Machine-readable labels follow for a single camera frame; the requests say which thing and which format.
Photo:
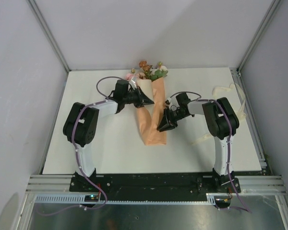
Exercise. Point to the orange beige wrapping paper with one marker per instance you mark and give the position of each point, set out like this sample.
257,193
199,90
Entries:
150,116

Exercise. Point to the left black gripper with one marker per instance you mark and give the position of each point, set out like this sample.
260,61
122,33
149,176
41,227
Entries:
142,99

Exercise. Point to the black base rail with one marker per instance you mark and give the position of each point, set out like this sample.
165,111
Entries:
150,187

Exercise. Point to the white fake flower stem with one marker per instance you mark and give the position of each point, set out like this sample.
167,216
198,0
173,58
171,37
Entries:
159,72

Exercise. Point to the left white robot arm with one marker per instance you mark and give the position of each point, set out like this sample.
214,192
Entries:
80,126

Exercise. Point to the brown orange fake flower stem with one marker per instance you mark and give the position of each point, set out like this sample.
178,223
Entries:
145,72

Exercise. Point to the aluminium frame profile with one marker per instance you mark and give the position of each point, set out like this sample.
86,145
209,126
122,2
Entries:
48,184

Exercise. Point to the pink fake flower stem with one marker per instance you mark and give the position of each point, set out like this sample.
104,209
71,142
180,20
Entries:
131,74

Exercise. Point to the right aluminium corner post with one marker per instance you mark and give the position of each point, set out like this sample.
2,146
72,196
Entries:
267,19

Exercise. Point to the aluminium corner post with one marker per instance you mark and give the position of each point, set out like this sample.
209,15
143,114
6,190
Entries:
267,19
48,33

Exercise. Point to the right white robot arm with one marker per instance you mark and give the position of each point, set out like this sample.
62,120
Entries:
222,123

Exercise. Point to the left aluminium corner post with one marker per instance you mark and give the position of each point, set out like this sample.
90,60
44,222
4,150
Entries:
48,33

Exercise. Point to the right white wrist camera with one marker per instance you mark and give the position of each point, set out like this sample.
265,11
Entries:
170,101

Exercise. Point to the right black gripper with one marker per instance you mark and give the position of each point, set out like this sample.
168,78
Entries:
166,120

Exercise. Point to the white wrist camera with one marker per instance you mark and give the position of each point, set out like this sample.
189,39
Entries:
170,101
133,82

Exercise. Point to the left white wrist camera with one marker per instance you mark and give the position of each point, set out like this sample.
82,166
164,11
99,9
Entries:
133,82

